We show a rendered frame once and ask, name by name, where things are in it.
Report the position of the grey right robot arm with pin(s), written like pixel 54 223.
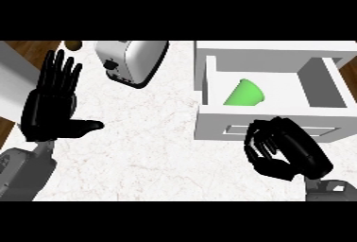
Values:
pixel 333 190

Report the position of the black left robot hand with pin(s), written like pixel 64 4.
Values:
pixel 49 107

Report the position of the green cup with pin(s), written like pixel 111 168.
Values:
pixel 247 93

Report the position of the white open drawer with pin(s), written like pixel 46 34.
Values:
pixel 275 85

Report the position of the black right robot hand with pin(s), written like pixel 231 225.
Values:
pixel 297 148

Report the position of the white drawer cabinet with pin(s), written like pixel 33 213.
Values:
pixel 275 50

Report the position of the white toaster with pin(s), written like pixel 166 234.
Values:
pixel 132 61

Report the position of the white flat panel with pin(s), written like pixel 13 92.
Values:
pixel 14 85

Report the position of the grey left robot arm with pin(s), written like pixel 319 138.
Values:
pixel 26 173

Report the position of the white drawer front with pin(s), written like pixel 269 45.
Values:
pixel 269 126

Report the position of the brown round object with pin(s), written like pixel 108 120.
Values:
pixel 73 45

